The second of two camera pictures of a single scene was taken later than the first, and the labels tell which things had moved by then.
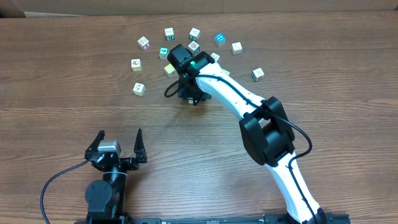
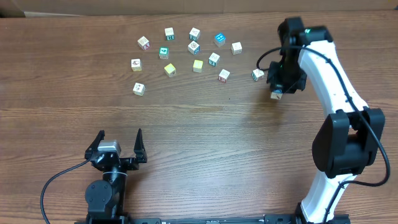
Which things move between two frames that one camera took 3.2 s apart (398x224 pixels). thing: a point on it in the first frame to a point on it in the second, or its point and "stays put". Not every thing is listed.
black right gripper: x=185 y=93 to x=277 y=83
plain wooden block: x=236 y=48 stays put
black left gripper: x=138 y=150 stays put
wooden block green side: x=257 y=73 stays put
